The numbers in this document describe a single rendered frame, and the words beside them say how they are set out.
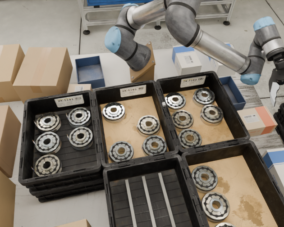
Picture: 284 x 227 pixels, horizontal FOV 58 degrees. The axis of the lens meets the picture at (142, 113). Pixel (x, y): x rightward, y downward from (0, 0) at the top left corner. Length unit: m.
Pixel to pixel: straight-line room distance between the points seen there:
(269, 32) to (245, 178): 0.58
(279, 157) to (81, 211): 0.89
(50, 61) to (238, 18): 2.56
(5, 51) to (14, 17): 2.03
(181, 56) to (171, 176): 0.77
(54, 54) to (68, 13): 2.02
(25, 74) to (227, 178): 1.10
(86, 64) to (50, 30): 1.69
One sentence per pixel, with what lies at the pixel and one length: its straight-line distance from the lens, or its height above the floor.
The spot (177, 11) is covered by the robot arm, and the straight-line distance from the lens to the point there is 1.01.
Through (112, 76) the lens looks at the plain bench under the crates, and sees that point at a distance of 1.57.
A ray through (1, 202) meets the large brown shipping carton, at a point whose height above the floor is 0.83.
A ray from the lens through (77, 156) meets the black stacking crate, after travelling 1.13.
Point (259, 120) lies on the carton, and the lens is 1.38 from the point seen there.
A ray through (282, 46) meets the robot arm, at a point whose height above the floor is 1.18.
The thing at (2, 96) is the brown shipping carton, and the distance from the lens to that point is 1.57.
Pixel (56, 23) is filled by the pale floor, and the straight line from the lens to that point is 3.39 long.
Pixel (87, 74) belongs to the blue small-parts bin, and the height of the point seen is 0.70.
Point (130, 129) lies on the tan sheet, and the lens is 1.16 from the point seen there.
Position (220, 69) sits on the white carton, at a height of 0.76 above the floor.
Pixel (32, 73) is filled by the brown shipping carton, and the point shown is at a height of 0.86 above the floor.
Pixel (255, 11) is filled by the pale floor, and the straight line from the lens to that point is 3.73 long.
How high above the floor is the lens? 1.80
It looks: 53 degrees down
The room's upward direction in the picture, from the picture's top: straight up
